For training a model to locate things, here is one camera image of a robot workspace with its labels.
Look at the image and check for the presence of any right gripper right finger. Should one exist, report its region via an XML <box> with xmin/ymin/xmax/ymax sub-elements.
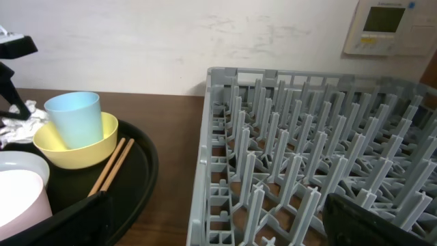
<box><xmin>322</xmin><ymin>193</ymin><xmax>431</xmax><ymax>246</ymax></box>

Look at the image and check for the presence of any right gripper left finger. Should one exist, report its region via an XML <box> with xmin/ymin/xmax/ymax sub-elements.
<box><xmin>1</xmin><ymin>191</ymin><xmax>113</xmax><ymax>246</ymax></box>

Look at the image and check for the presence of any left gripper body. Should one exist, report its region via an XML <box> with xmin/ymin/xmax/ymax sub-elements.
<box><xmin>1</xmin><ymin>27</ymin><xmax>38</xmax><ymax>59</ymax></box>

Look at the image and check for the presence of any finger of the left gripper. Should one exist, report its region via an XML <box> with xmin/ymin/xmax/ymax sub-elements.
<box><xmin>1</xmin><ymin>63</ymin><xmax>31</xmax><ymax>120</ymax></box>

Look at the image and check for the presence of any white tissue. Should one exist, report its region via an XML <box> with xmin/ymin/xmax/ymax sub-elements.
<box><xmin>1</xmin><ymin>100</ymin><xmax>49</xmax><ymax>149</ymax></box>

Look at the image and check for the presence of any light blue cup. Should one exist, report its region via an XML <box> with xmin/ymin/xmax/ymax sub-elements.
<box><xmin>44</xmin><ymin>92</ymin><xmax>103</xmax><ymax>149</ymax></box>

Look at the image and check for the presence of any pink cup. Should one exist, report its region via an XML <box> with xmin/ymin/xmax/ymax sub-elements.
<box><xmin>1</xmin><ymin>169</ymin><xmax>53</xmax><ymax>241</ymax></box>

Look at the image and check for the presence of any grey dishwasher rack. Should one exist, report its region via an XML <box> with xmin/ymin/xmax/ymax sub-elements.
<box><xmin>186</xmin><ymin>67</ymin><xmax>436</xmax><ymax>245</ymax></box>

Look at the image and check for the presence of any round black serving tray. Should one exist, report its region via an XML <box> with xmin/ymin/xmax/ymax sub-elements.
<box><xmin>0</xmin><ymin>119</ymin><xmax>160</xmax><ymax>246</ymax></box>

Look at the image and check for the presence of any right wooden chopstick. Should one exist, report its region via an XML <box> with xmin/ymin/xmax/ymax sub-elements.
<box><xmin>100</xmin><ymin>139</ymin><xmax>135</xmax><ymax>191</ymax></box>

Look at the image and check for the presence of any yellow bowl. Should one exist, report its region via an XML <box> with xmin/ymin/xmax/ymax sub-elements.
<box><xmin>33</xmin><ymin>112</ymin><xmax>119</xmax><ymax>169</ymax></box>

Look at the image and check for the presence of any grey plate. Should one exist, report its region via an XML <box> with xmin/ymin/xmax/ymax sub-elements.
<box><xmin>0</xmin><ymin>151</ymin><xmax>50</xmax><ymax>187</ymax></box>

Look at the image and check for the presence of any white wall control panel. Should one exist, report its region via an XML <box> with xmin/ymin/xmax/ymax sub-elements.
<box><xmin>343</xmin><ymin>0</ymin><xmax>436</xmax><ymax>56</ymax></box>

